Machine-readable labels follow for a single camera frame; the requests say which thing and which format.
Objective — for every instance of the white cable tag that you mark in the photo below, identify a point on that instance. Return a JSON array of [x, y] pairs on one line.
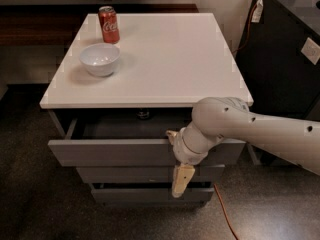
[[257, 12]]

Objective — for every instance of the black cabinet on right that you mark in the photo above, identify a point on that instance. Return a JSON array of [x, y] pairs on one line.
[[281, 79]]

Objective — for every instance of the red coca-cola can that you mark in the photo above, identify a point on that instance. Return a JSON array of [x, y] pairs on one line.
[[108, 22]]

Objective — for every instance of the grey top drawer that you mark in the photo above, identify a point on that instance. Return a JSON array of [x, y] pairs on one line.
[[116, 137]]

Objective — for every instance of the dark blue pepsi can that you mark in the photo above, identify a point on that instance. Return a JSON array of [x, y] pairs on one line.
[[143, 114]]

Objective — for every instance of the grey drawer cabinet white top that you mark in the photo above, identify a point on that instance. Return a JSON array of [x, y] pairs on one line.
[[166, 61]]

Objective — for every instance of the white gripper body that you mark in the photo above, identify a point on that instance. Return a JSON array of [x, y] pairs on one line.
[[182, 148]]

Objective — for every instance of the white wall outlet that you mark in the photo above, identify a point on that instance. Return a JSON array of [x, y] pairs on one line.
[[311, 50]]

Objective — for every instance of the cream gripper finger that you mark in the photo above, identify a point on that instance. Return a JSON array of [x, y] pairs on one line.
[[182, 175], [171, 136]]

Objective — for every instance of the grey middle drawer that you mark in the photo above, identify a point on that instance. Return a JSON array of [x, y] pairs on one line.
[[144, 174]]

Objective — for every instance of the dark wooden bench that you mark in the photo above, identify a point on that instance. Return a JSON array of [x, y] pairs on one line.
[[42, 24]]

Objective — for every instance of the white bowl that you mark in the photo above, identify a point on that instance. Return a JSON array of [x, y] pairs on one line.
[[100, 59]]

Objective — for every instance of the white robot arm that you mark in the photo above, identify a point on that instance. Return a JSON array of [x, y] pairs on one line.
[[216, 119]]

